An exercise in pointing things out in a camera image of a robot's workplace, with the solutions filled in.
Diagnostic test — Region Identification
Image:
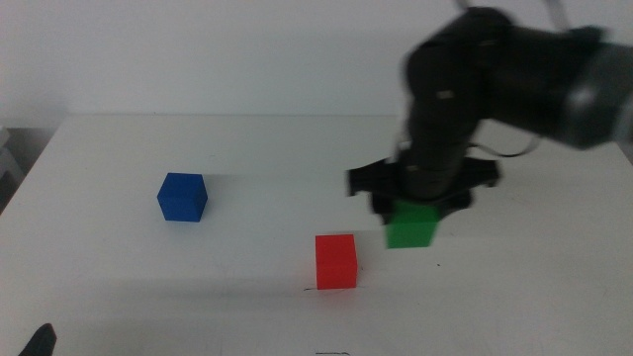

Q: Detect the green cube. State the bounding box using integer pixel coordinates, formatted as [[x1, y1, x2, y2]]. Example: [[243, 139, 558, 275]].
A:
[[385, 199, 441, 250]]

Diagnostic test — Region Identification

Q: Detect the red cube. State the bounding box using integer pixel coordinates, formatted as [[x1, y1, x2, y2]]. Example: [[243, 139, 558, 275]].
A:
[[315, 233, 359, 291]]

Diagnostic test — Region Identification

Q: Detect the blue cube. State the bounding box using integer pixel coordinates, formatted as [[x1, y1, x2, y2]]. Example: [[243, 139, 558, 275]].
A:
[[156, 172, 209, 223]]

